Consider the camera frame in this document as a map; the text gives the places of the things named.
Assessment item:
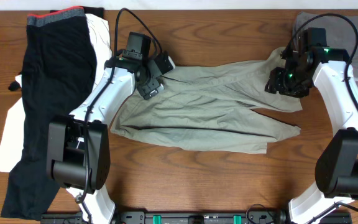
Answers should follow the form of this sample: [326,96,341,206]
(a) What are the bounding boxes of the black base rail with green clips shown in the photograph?
[40,210,353,224]

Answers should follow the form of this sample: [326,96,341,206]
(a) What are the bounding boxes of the khaki green shorts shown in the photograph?
[111,49,301,154]

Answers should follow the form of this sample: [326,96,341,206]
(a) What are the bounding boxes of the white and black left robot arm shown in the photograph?
[46,50,175,223]

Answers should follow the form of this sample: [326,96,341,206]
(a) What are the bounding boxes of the black pants with red waistband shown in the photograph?
[1,6,97,221]

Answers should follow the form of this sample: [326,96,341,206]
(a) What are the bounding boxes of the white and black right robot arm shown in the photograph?
[265,45,358,223]

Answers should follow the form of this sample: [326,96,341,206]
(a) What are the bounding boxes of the white garment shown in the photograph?
[0,14,112,172]

